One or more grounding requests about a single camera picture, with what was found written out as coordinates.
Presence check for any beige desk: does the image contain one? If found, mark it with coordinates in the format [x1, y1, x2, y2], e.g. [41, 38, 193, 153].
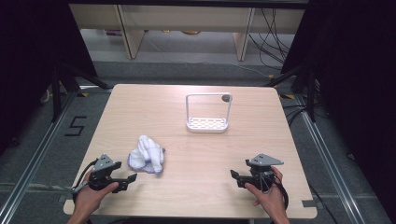
[68, 3, 306, 62]

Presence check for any left hand-held gripper black cable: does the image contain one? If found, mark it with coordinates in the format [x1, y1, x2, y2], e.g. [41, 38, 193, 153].
[70, 158, 99, 203]

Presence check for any hand-held gripper black cable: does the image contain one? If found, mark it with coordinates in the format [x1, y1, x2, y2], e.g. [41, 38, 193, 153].
[274, 180, 290, 210]
[70, 158, 99, 203]

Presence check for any right hand-held gripper black cable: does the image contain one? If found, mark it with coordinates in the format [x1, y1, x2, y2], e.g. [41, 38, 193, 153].
[274, 180, 290, 210]

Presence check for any aluminium floor rail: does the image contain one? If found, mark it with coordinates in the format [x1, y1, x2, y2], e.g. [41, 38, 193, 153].
[0, 91, 78, 224]
[293, 92, 366, 224]

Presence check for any black curtain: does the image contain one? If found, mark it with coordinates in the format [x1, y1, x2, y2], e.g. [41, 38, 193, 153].
[281, 0, 396, 216]
[0, 0, 98, 157]

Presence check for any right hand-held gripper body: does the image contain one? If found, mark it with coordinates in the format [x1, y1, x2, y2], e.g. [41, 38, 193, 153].
[246, 153, 285, 191]

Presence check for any black metal stand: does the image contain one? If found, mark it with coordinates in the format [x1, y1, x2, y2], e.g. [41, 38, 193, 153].
[50, 62, 112, 123]
[264, 62, 319, 123]

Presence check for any bundle of black cables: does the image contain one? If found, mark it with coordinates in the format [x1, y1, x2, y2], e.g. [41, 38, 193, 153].
[248, 7, 295, 71]

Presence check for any person's left hand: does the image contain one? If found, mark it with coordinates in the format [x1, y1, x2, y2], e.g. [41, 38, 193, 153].
[73, 171, 120, 216]

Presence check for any person's right hand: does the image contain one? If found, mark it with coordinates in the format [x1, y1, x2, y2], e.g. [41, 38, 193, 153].
[245, 166, 286, 216]

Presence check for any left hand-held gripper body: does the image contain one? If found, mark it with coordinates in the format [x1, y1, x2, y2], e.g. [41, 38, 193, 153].
[88, 153, 122, 191]

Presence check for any white cloth with purple lines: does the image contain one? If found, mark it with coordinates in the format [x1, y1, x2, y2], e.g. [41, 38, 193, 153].
[127, 134, 166, 175]

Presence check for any white rack with handle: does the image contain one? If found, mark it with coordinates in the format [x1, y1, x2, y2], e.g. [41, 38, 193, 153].
[185, 91, 233, 134]

